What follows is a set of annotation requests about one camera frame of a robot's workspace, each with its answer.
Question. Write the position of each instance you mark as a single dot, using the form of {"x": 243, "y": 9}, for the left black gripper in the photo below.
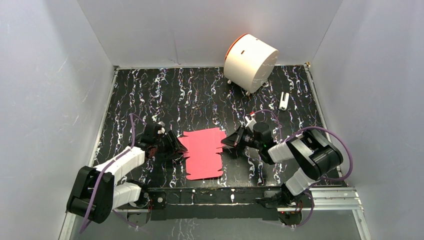
{"x": 164, "y": 143}

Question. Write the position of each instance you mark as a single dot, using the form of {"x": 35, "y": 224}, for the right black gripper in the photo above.
{"x": 235, "y": 139}

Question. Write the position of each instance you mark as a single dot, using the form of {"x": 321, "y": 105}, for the pink paper box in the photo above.
{"x": 203, "y": 155}

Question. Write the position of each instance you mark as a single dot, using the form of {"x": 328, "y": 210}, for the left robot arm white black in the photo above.
{"x": 97, "y": 190}

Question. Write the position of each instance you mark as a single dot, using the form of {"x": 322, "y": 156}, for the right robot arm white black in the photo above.
{"x": 313, "y": 153}

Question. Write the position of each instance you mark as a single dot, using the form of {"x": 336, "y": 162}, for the small white plastic clip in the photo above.
{"x": 284, "y": 99}

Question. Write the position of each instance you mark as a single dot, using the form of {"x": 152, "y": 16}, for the white cylindrical container orange rim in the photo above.
{"x": 249, "y": 62}

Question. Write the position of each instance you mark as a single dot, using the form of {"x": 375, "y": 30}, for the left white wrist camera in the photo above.
{"x": 160, "y": 128}

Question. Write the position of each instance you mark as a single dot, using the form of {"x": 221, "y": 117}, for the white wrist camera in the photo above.
{"x": 160, "y": 128}
{"x": 250, "y": 122}

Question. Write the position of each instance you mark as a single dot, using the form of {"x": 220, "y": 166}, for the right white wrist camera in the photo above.
{"x": 250, "y": 122}

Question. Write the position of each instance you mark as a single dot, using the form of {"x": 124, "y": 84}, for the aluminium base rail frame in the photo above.
{"x": 240, "y": 203}

